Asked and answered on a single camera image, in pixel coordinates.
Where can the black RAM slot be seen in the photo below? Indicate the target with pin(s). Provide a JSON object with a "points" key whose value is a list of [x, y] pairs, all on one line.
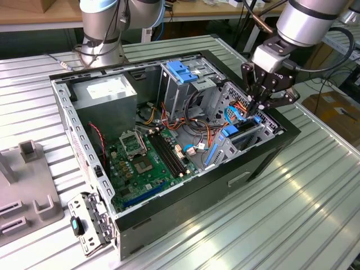
{"points": [[166, 154], [171, 151]]}

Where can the brown carton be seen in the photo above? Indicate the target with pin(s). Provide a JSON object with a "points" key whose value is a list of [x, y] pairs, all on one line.
{"points": [[323, 56]]}

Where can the small white box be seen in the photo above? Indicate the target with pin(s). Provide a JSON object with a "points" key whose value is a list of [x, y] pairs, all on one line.
{"points": [[234, 2]]}

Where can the white plug adapter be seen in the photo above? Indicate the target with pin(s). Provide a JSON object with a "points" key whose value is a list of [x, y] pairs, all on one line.
{"points": [[147, 35]]}

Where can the black teal latch button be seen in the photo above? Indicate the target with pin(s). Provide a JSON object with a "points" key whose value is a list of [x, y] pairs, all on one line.
{"points": [[74, 225]]}

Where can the beige board connector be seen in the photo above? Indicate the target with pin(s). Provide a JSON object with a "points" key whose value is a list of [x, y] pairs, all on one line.
{"points": [[179, 153]]}

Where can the black open PC case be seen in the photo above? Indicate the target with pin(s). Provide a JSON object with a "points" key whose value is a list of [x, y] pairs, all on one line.
{"points": [[197, 202]]}

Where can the silver optical drive cage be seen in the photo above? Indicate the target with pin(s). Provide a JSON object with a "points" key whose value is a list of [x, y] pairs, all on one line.
{"points": [[174, 95]]}

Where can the green motherboard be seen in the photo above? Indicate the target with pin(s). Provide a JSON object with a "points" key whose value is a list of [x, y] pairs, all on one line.
{"points": [[157, 180]]}

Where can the large labelled cardboard box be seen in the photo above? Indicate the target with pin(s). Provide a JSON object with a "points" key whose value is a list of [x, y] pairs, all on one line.
{"points": [[329, 112]]}

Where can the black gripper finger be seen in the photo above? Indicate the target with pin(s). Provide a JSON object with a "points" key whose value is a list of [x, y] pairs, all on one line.
{"points": [[284, 99], [250, 81]]}

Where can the metal slat side table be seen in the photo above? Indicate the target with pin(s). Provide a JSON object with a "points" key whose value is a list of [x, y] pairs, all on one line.
{"points": [[357, 47]]}

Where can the silver card retention bracket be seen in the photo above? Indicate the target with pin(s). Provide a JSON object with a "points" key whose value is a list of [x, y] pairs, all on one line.
{"points": [[81, 201]]}

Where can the hard disk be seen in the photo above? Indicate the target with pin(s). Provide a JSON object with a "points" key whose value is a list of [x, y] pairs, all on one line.
{"points": [[230, 131]]}

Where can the blue plastic drive latch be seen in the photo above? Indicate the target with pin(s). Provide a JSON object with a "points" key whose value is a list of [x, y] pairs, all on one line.
{"points": [[178, 70]]}

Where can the grey parts rack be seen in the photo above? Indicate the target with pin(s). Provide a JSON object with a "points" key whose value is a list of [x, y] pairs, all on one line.
{"points": [[28, 182]]}

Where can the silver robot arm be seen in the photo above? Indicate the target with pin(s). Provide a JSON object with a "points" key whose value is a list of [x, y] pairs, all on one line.
{"points": [[306, 22]]}

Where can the silver disk bay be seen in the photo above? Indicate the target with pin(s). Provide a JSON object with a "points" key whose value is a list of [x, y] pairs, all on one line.
{"points": [[225, 153]]}

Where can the grey power supply unit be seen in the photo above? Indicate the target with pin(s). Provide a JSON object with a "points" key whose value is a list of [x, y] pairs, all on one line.
{"points": [[107, 118]]}

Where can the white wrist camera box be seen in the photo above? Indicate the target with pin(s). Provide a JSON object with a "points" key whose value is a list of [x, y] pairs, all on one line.
{"points": [[268, 57]]}

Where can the CPU socket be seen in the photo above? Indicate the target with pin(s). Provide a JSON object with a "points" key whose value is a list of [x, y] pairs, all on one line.
{"points": [[144, 166]]}

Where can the blue expansion slot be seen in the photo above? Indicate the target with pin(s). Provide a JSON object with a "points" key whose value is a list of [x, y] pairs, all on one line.
{"points": [[146, 194]]}

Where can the wooden desk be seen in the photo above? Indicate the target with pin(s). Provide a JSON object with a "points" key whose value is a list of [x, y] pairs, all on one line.
{"points": [[197, 11]]}

